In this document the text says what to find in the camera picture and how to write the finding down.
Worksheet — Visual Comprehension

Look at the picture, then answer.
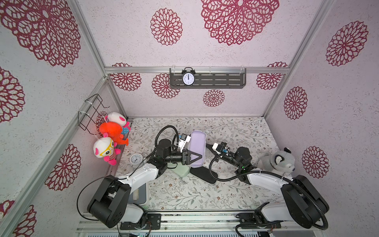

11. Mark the white table alarm clock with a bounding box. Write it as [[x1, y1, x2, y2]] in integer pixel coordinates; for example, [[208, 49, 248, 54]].
[[129, 153, 146, 168]]

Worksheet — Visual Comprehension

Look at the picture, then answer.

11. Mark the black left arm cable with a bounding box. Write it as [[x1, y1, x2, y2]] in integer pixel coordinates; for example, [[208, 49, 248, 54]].
[[76, 125, 181, 237]]

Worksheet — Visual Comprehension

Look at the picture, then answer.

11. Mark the grey husky plush toy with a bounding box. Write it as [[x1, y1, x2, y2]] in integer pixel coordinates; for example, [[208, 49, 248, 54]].
[[256, 148, 295, 176]]

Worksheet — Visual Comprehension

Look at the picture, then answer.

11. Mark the white pink plush doll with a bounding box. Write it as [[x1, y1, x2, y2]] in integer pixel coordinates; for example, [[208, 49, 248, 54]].
[[105, 112, 131, 135]]

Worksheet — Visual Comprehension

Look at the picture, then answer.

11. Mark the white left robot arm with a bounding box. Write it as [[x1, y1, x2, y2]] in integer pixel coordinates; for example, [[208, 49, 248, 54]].
[[87, 138, 206, 229]]

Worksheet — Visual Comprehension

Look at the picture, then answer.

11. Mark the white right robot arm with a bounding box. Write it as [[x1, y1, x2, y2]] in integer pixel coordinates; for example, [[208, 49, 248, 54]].
[[221, 147, 329, 230]]

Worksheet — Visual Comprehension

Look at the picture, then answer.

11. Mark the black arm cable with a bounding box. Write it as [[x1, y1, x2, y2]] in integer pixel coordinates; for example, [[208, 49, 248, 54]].
[[76, 125, 181, 237], [208, 152, 329, 237]]

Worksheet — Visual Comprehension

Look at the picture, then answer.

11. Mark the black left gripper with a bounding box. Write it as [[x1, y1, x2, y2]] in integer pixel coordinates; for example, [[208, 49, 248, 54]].
[[165, 149, 202, 166]]

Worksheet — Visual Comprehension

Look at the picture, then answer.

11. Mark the black wire basket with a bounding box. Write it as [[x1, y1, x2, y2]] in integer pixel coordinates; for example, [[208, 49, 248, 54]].
[[77, 93, 110, 136]]

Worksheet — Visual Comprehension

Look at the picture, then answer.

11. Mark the black alarm clock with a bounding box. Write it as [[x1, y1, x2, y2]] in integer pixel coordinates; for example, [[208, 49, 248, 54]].
[[182, 67, 196, 86]]

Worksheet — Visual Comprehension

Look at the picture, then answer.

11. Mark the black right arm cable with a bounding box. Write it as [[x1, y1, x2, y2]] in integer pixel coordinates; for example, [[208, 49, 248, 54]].
[[208, 152, 329, 237]]

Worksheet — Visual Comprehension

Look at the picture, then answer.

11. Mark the striped plush doll with glasses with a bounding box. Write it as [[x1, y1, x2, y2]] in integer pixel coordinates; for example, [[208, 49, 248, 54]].
[[93, 137, 121, 166]]

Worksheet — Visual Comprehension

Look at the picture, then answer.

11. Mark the mint green zippered umbrella case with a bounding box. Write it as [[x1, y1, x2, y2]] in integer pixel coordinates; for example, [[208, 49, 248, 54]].
[[172, 164, 190, 178]]

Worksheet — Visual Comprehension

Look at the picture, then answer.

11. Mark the orange plush toy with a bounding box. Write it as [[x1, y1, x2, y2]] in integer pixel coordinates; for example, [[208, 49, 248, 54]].
[[99, 121, 129, 146]]

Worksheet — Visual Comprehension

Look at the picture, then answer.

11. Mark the grey wall shelf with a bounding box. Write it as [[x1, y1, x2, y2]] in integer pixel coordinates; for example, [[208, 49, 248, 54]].
[[169, 68, 246, 89]]

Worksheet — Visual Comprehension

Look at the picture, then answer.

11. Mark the grey tray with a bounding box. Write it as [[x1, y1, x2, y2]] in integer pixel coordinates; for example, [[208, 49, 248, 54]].
[[132, 184, 150, 205]]

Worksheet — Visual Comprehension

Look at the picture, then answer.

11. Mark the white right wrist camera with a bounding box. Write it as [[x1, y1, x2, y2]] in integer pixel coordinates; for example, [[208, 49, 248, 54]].
[[211, 142, 229, 155]]

